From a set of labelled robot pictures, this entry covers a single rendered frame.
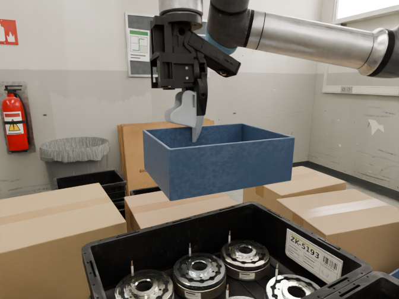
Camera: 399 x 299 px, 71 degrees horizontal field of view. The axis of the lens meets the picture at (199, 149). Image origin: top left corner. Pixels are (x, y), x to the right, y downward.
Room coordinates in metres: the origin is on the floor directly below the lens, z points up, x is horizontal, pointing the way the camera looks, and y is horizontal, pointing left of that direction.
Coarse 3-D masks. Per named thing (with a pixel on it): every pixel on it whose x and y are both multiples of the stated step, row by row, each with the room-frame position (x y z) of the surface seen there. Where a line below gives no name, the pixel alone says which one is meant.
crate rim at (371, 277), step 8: (376, 272) 0.38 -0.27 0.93; (360, 280) 0.36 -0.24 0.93; (368, 280) 0.36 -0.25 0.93; (376, 280) 0.36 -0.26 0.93; (384, 280) 0.36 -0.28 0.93; (392, 280) 0.36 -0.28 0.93; (344, 288) 0.34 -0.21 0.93; (352, 288) 0.34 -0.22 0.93; (360, 288) 0.34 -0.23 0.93; (328, 296) 0.33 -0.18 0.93; (336, 296) 0.33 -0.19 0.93; (344, 296) 0.33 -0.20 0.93; (352, 296) 0.33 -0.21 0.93
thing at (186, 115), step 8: (184, 96) 0.49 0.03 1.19; (192, 96) 0.49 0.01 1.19; (184, 104) 0.49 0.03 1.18; (192, 104) 0.49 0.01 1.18; (176, 112) 0.48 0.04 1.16; (184, 112) 0.48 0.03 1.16; (192, 112) 0.49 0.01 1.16; (176, 120) 0.48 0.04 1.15; (184, 120) 0.48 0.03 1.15; (192, 120) 0.49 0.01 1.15; (200, 120) 0.49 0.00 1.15; (192, 128) 0.50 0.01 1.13; (200, 128) 0.49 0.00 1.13; (192, 136) 0.50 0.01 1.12
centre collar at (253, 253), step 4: (240, 244) 0.55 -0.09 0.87; (244, 244) 0.55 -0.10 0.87; (248, 244) 0.55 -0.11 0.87; (236, 248) 0.54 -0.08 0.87; (240, 248) 0.55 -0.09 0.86; (248, 248) 0.54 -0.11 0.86; (252, 248) 0.54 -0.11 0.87; (236, 252) 0.52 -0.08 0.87; (252, 252) 0.52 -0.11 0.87; (256, 252) 0.53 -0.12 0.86; (240, 256) 0.51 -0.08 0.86; (244, 256) 0.51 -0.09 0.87; (248, 256) 0.51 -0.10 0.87; (252, 256) 0.51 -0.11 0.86
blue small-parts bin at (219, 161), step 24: (144, 144) 0.46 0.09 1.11; (168, 144) 0.49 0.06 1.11; (192, 144) 0.51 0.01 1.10; (216, 144) 0.37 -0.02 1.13; (240, 144) 0.38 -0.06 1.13; (264, 144) 0.40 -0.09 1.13; (288, 144) 0.41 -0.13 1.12; (144, 168) 0.47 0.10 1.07; (168, 168) 0.34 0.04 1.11; (192, 168) 0.35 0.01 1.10; (216, 168) 0.36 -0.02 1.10; (240, 168) 0.38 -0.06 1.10; (264, 168) 0.40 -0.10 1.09; (288, 168) 0.41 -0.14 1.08; (168, 192) 0.34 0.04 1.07; (192, 192) 0.35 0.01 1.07; (216, 192) 0.37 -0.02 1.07
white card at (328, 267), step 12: (288, 240) 0.52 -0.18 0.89; (300, 240) 0.50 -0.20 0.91; (288, 252) 0.52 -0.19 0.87; (300, 252) 0.49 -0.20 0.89; (312, 252) 0.47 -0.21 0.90; (324, 252) 0.45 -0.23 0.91; (300, 264) 0.49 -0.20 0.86; (312, 264) 0.47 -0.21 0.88; (324, 264) 0.45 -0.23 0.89; (336, 264) 0.43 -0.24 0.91; (324, 276) 0.45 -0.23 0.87; (336, 276) 0.43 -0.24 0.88
